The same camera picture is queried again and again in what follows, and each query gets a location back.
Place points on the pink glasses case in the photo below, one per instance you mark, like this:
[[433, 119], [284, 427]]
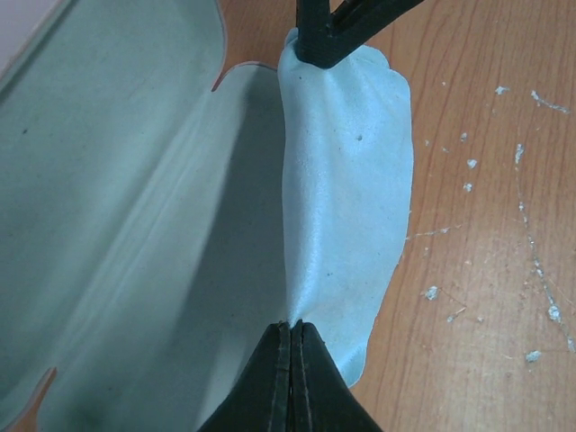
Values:
[[141, 219]]

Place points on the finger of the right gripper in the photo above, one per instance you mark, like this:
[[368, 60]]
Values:
[[323, 37], [357, 21]]

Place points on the light blue cleaning cloth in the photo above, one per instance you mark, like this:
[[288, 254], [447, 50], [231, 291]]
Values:
[[346, 189]]

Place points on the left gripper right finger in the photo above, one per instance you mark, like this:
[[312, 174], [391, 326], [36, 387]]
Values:
[[320, 399]]

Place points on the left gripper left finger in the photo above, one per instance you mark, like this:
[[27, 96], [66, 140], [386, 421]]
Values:
[[259, 401]]

